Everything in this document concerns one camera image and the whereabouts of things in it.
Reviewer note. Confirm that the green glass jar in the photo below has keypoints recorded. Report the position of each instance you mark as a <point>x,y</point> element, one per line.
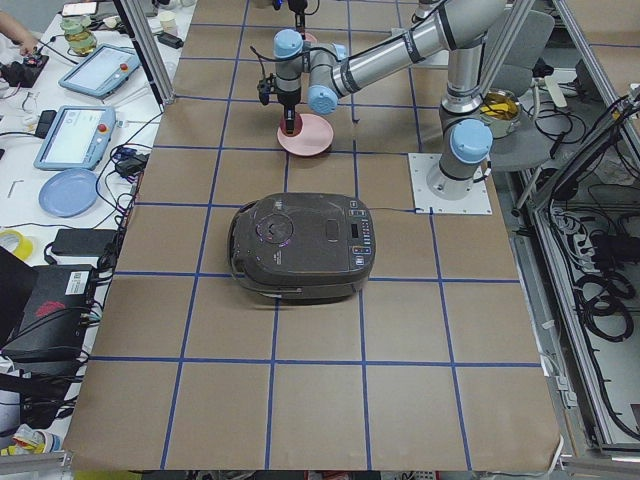
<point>78,35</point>

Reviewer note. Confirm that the aluminium frame post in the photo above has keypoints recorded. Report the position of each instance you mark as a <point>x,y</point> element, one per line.
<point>140,33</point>

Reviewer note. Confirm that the yellow tape roll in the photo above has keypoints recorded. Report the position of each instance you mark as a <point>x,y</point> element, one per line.
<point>17,244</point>

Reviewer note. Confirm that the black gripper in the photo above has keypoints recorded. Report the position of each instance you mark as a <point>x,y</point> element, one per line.
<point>289,99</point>

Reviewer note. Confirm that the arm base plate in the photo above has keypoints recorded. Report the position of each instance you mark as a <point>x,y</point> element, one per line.
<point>434,193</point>

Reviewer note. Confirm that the dark grey rice cooker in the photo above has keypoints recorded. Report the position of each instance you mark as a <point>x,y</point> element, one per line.
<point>302,246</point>

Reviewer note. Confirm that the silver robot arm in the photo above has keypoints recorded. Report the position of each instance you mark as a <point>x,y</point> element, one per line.
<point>310,78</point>

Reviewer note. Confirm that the person hand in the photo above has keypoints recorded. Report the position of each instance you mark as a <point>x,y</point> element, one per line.
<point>26,42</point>

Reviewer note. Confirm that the blue plate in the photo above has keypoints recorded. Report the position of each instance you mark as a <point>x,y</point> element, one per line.
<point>68,193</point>

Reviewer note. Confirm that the pink bowl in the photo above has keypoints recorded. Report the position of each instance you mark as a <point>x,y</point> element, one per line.
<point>309,37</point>

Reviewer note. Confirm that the black computer box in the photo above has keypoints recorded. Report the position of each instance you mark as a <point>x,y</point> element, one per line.
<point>52,327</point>

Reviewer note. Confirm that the blue teach pendant far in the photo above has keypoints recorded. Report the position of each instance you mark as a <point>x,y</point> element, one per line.
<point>102,72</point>

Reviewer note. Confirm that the blue teach pendant near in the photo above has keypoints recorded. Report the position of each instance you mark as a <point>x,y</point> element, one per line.
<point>78,138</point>

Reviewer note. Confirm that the metal bowl yellow contents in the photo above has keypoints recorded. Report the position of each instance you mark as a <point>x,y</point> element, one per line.
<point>501,112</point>

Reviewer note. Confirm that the red apple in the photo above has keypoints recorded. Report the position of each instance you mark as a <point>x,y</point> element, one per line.
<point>299,124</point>

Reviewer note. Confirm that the black power adapter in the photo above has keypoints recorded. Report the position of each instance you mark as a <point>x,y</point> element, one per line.
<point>83,242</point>

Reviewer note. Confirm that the blue teach pendant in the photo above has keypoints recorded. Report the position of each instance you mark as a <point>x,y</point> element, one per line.
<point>78,138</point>
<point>102,72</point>

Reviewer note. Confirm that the grey office chair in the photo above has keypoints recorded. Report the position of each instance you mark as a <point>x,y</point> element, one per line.
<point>523,147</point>

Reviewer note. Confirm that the pink plate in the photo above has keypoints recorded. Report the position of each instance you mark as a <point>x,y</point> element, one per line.
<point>315,137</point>

